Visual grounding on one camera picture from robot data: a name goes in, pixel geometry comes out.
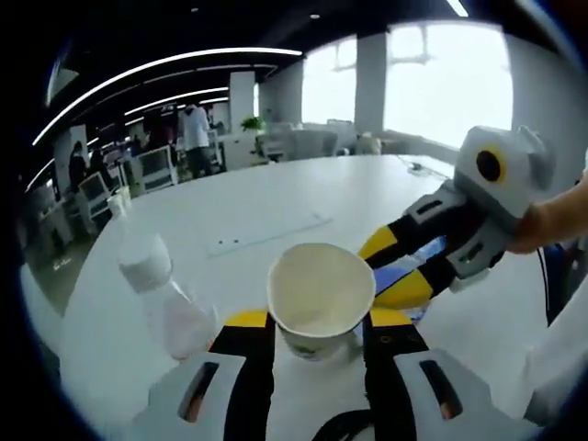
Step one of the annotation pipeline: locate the large window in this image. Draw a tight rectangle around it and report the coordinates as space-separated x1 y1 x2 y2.
300 22 515 149

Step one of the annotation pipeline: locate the white cup stack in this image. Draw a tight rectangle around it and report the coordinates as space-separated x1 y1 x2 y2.
107 186 133 218

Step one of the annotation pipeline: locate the blue white packet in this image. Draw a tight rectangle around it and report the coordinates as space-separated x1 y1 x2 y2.
374 235 447 323

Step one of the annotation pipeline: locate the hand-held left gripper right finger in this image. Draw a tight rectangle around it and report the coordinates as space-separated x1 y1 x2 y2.
365 308 506 441

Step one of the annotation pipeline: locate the black cable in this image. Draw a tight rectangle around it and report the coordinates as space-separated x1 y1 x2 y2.
311 410 374 441

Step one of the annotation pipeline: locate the white chair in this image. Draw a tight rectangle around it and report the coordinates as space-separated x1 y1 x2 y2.
136 148 179 193
79 171 117 218

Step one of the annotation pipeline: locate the white round table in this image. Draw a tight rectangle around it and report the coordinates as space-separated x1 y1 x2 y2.
59 154 552 441

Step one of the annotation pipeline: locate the person's right hand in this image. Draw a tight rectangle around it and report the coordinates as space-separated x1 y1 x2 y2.
507 169 588 256

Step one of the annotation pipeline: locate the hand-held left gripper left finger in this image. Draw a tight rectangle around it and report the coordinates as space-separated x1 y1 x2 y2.
132 310 277 441

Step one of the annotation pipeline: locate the white paper cup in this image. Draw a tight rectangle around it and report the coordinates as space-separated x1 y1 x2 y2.
266 243 377 363

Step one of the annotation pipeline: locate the white cabinet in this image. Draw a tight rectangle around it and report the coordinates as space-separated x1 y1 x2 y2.
221 134 268 170

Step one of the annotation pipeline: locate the clear plastic bottle red label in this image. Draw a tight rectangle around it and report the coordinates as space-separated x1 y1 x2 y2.
117 232 221 363

